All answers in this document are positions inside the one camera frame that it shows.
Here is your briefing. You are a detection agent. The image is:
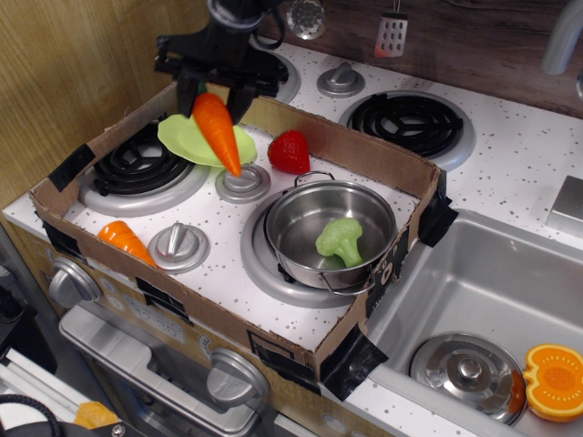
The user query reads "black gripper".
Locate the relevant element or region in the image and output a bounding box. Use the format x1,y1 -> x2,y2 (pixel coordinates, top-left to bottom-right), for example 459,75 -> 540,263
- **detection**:
154,25 -> 279,125

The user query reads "orange toy carrot green top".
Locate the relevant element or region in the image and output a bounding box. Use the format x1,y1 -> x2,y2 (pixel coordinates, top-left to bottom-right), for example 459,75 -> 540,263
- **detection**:
191,92 -> 242,178

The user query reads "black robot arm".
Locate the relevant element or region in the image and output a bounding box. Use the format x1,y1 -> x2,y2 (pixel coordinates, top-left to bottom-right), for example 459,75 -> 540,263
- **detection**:
155,1 -> 288,124

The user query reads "light green plastic plate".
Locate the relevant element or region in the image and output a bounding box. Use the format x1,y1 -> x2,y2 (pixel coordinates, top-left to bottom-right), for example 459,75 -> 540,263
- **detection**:
158,115 -> 257,168

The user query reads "small orange toy carrot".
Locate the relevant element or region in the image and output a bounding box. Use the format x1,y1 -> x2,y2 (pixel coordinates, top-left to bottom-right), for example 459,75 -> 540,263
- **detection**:
97,220 -> 157,268

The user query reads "back left black burner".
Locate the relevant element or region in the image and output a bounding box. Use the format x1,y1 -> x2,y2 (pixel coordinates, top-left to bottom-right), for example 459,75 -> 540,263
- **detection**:
259,49 -> 302,105

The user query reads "black burner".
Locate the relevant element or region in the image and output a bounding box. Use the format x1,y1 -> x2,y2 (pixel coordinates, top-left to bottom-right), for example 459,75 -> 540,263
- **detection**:
79,123 -> 210,218
340,90 -> 476,171
259,49 -> 302,105

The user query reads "red toy strawberry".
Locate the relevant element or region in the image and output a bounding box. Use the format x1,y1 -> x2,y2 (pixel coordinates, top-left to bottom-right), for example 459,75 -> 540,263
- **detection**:
268,130 -> 311,175

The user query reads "front left black burner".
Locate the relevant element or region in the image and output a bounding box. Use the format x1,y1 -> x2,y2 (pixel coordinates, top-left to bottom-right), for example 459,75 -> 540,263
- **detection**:
79,123 -> 210,218

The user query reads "silver stovetop knob centre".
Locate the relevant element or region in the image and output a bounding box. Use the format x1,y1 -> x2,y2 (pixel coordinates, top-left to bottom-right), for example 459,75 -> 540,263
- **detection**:
215,164 -> 271,204

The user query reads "silver stovetop knob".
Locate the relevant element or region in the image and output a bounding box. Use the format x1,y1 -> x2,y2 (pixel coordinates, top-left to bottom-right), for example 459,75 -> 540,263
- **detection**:
215,164 -> 271,204
148,222 -> 210,274
316,62 -> 365,98

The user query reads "hanging metal strainer ladle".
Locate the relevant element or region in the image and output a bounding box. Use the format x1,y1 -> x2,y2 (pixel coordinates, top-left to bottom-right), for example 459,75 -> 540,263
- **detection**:
286,0 -> 326,40

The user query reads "silver stovetop knob back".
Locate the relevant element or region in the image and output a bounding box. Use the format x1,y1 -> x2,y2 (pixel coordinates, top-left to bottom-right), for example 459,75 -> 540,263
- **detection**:
316,62 -> 365,98

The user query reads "stainless steel pot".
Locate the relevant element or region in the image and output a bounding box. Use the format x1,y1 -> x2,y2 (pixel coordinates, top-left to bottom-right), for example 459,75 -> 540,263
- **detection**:
264,173 -> 397,296

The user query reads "silver stovetop knob front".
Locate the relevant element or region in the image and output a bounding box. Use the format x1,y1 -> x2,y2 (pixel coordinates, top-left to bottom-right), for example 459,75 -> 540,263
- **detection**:
148,222 -> 210,274

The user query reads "hanging slotted metal spatula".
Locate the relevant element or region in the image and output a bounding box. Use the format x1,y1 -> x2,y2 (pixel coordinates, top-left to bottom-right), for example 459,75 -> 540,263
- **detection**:
373,1 -> 408,58

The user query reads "green toy broccoli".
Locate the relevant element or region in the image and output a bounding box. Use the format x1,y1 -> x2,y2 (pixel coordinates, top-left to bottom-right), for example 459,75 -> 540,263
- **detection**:
315,218 -> 363,268

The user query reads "back right black burner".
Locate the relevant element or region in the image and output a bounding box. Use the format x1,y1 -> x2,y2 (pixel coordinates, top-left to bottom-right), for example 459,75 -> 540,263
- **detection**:
340,90 -> 476,171

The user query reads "silver oven knob left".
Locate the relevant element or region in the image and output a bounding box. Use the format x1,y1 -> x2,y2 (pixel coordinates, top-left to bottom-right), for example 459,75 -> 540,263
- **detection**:
48,257 -> 102,309

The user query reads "silver oven knob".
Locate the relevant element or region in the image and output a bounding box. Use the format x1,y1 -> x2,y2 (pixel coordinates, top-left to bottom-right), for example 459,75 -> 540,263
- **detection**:
206,348 -> 270,409
48,257 -> 102,309

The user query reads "silver oven knob right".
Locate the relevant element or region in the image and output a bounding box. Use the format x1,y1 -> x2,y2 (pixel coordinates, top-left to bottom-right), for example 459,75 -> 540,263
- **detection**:
206,348 -> 270,409

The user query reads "cardboard fence with black tape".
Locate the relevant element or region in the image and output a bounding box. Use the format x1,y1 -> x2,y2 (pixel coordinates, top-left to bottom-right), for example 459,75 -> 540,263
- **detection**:
29,86 -> 449,382

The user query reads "metal sink basin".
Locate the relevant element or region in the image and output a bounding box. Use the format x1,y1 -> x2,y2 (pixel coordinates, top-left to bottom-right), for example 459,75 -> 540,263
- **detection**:
367,211 -> 582,436

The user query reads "silver faucet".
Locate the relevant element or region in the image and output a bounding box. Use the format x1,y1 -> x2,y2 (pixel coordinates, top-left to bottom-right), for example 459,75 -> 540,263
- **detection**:
540,0 -> 582,76

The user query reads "silver faucet base block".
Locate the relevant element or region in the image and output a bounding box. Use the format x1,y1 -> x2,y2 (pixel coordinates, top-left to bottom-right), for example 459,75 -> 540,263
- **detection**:
547,176 -> 582,239

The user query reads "steel pot lid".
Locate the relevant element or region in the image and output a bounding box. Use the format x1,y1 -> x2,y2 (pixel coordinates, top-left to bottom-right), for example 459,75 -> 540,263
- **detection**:
408,332 -> 527,426

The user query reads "orange toy half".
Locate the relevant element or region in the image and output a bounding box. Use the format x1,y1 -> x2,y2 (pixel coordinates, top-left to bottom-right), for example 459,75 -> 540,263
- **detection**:
523,343 -> 582,422

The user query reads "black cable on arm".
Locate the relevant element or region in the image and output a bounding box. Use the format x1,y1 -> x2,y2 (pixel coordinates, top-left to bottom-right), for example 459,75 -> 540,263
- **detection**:
250,8 -> 287,52

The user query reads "front right burner ring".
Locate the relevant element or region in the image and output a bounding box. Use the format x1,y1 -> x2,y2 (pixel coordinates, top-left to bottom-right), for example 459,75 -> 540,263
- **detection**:
240,190 -> 361,310

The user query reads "silver oven door handle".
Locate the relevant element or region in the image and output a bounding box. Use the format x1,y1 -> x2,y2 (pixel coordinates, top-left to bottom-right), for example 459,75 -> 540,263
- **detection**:
59,306 -> 269,436

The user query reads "black cable lower left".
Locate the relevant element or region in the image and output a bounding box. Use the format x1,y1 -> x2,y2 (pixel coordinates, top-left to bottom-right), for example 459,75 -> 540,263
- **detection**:
0,393 -> 63,437

